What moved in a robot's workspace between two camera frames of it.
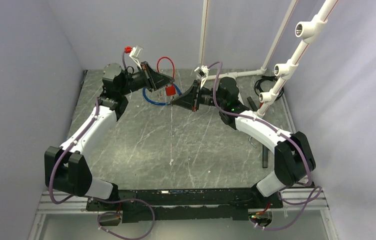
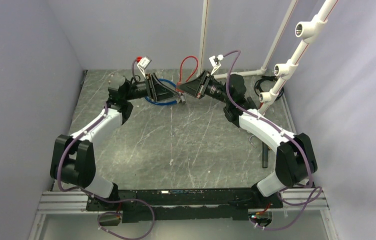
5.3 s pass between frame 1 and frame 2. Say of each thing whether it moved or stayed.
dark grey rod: stayed
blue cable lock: stayed
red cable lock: moved
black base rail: stayed
